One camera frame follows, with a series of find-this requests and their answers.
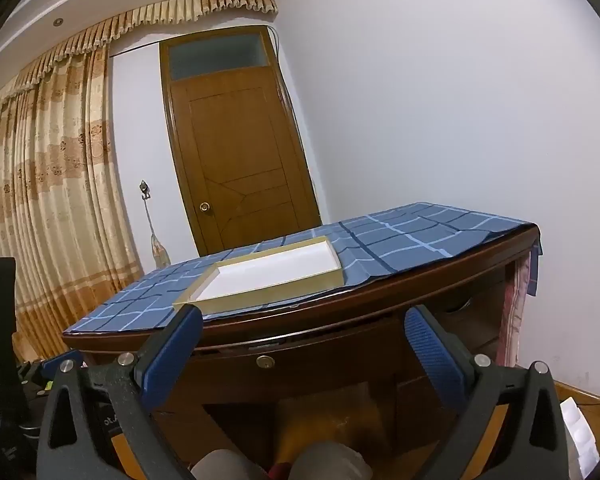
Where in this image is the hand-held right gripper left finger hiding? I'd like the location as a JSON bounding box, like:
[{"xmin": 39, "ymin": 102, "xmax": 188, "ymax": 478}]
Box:
[{"xmin": 36, "ymin": 304, "xmax": 204, "ymax": 480}]

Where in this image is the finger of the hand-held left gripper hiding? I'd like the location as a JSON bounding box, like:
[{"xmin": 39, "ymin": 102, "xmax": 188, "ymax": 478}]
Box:
[{"xmin": 40, "ymin": 351, "xmax": 84, "ymax": 378}]

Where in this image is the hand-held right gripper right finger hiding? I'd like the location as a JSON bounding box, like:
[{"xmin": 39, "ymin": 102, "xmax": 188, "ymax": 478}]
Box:
[{"xmin": 403, "ymin": 304, "xmax": 572, "ymax": 480}]

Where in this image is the shallow cardboard tray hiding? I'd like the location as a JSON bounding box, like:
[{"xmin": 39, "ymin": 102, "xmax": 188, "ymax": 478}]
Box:
[{"xmin": 172, "ymin": 236, "xmax": 344, "ymax": 313}]

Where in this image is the wide desk drawer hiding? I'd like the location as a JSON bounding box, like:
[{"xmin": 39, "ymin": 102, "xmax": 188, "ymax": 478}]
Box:
[{"xmin": 190, "ymin": 325, "xmax": 411, "ymax": 406}]

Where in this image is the small side drawer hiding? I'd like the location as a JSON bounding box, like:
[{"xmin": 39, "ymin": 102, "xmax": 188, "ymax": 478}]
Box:
[{"xmin": 430, "ymin": 285, "xmax": 507, "ymax": 361}]

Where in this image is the pink patterned cloth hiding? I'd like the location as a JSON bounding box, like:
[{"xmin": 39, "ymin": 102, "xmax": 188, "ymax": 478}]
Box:
[{"xmin": 497, "ymin": 255, "xmax": 531, "ymax": 368}]

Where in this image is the beige curtain tassel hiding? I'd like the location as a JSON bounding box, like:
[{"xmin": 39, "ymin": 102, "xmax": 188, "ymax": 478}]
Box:
[{"xmin": 146, "ymin": 198, "xmax": 172, "ymax": 269}]

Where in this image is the beige patterned curtain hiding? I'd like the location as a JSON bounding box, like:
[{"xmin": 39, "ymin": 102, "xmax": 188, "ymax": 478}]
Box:
[{"xmin": 0, "ymin": 46, "xmax": 146, "ymax": 361}]

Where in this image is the blue checked tablecloth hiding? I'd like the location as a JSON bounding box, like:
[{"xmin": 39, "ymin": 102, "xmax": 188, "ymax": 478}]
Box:
[{"xmin": 62, "ymin": 202, "xmax": 544, "ymax": 336}]

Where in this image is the dark wooden desk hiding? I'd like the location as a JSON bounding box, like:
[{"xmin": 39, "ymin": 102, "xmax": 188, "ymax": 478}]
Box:
[{"xmin": 62, "ymin": 225, "xmax": 541, "ymax": 480}]

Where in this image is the person's left leg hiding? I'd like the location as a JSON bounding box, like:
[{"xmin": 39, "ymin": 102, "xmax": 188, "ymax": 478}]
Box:
[{"xmin": 190, "ymin": 447, "xmax": 272, "ymax": 480}]

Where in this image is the person's leg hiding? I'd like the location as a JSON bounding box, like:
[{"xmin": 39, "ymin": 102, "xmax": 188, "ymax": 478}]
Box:
[
  {"xmin": 287, "ymin": 440, "xmax": 374, "ymax": 480},
  {"xmin": 190, "ymin": 447, "xmax": 272, "ymax": 480}
]

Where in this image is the person's right leg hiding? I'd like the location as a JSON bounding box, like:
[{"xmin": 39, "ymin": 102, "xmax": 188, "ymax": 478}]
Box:
[{"xmin": 287, "ymin": 440, "xmax": 374, "ymax": 480}]

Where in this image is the brown wooden door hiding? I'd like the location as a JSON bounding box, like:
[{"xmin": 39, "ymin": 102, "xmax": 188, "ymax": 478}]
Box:
[{"xmin": 159, "ymin": 25, "xmax": 323, "ymax": 257}]

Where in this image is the frosted transom window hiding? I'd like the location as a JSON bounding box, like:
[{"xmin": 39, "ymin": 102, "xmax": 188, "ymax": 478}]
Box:
[{"xmin": 169, "ymin": 35, "xmax": 271, "ymax": 81}]

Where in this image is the pleated curtain valance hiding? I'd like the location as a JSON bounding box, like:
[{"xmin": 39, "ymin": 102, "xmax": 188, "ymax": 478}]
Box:
[{"xmin": 0, "ymin": 0, "xmax": 279, "ymax": 133}]

